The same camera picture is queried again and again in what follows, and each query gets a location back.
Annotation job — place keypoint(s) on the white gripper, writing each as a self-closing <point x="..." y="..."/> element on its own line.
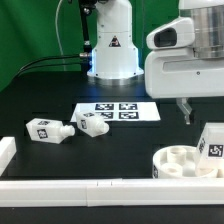
<point x="176" y="73"/>

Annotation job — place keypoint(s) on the white round stool seat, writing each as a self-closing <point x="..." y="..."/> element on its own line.
<point x="178" y="161"/>

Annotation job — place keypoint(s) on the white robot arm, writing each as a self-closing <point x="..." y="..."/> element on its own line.
<point x="115" y="58"/>

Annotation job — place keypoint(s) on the white marker sheet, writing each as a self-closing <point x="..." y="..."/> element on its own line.
<point x="120" y="111"/>

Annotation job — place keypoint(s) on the white front fence bar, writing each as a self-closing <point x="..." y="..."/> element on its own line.
<point x="114" y="192"/>

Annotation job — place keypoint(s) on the white fence bar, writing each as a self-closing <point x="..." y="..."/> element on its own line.
<point x="7" y="151"/>
<point x="114" y="192"/>

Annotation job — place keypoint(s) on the white left fence bar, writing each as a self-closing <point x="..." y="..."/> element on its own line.
<point x="7" y="151"/>

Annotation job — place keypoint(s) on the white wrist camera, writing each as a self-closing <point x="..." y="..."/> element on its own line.
<point x="176" y="34"/>

